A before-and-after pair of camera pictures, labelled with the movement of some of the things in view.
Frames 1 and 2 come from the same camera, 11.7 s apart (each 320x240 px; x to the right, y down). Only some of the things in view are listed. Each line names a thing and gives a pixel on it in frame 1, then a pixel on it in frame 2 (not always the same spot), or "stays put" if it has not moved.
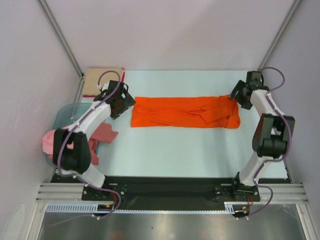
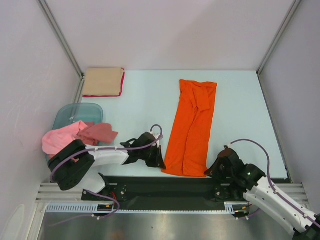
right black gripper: (241, 85) to (213, 172)
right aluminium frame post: (291, 11) stays put
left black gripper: (127, 103) to (158, 161)
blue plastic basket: (66, 114) stays put
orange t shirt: (216, 111) to (189, 136)
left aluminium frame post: (61, 38) stays put
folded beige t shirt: (92, 76) stays put
